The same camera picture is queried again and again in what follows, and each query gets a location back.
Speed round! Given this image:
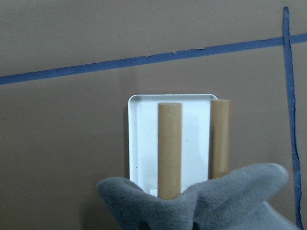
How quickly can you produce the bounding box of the right wooden dowel rod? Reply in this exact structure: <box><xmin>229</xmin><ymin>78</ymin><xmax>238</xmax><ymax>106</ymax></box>
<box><xmin>209</xmin><ymin>99</ymin><xmax>232</xmax><ymax>179</ymax></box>

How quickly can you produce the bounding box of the dark grey cloth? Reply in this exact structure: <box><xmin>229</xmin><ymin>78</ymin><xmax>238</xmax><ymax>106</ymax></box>
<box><xmin>97</xmin><ymin>163</ymin><xmax>296</xmax><ymax>230</ymax></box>

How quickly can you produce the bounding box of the wooden dowel rod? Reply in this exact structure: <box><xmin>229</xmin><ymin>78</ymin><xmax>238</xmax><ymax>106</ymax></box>
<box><xmin>209</xmin><ymin>99</ymin><xmax>232</xmax><ymax>179</ymax></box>
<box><xmin>157</xmin><ymin>103</ymin><xmax>182</xmax><ymax>200</ymax></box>

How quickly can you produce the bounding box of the left wooden dowel rod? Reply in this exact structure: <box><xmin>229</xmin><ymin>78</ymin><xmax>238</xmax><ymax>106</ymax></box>
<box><xmin>157</xmin><ymin>103</ymin><xmax>182</xmax><ymax>200</ymax></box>

